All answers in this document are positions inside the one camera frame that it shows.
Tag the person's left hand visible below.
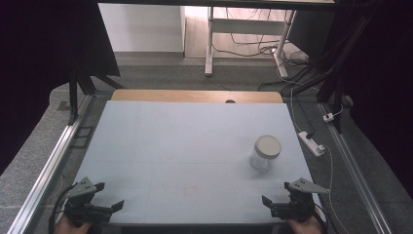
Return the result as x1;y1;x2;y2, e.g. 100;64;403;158
53;214;94;234

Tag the dark curtain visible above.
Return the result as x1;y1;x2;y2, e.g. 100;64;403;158
334;0;413;203
0;0;122;176

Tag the cream round jar lid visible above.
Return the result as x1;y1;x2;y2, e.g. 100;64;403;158
253;135;282;160

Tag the pale blue table cover sheet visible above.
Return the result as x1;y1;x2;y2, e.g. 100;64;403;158
75;99;320;226

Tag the person's right hand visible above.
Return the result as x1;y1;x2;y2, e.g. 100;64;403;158
285;212;326;234

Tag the black metal stand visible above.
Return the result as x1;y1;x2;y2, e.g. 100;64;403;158
66;64;126;127
282;0;373;135

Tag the black floor cable bundle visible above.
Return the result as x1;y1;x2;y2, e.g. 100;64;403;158
212;8;310;67

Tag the black plug with cable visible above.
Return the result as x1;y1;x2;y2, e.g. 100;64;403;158
293;97;317;139

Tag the white power strip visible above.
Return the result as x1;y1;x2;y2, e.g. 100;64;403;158
297;131;326;158

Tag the white desk frame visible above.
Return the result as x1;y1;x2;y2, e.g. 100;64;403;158
204;6;297;79

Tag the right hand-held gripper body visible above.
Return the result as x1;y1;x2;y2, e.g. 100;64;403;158
270;177;331;224

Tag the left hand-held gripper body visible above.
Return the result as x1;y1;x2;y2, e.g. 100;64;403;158
63;176;114;227

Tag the aluminium floor rail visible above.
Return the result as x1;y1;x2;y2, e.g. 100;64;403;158
6;94;95;234
318;101;394;234

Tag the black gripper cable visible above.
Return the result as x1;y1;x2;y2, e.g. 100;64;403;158
313;203;329;234
48;182;79;234

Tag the clear glass jar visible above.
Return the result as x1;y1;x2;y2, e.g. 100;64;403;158
249;146;275;173

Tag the long white cable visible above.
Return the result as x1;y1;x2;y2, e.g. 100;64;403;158
322;144;351;234

